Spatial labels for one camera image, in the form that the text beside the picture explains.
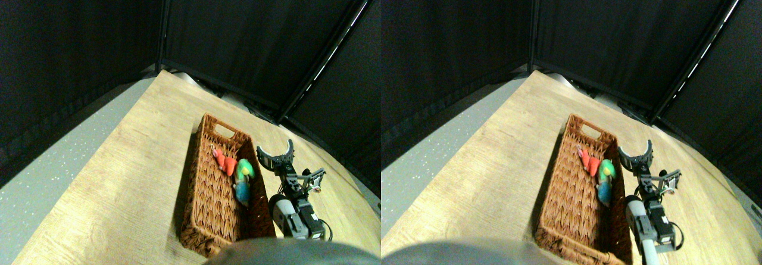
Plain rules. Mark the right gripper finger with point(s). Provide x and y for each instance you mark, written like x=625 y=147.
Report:
x=290 y=150
x=650 y=150
x=630 y=162
x=269 y=162

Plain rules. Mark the pale blue white plush toy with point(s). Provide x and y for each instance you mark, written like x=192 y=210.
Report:
x=605 y=195
x=242 y=193

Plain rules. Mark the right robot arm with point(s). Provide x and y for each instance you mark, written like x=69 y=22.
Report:
x=283 y=214
x=637 y=217

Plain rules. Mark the green plush toy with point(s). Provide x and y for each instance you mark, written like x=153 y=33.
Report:
x=606 y=171
x=244 y=171

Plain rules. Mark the orange plush toy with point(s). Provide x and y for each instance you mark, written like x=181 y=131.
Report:
x=225 y=164
x=589 y=164

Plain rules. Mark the grey curtain stand foot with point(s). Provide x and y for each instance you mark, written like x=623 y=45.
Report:
x=262 y=111

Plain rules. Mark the black curtain stand pole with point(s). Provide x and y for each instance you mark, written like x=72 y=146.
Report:
x=534 y=27
x=294 y=98
x=668 y=98
x=165 y=27

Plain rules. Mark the brown wicker basket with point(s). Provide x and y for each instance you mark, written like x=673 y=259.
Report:
x=208 y=211
x=565 y=217

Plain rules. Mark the black bracket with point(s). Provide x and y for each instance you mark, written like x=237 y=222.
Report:
x=671 y=177
x=315 y=175

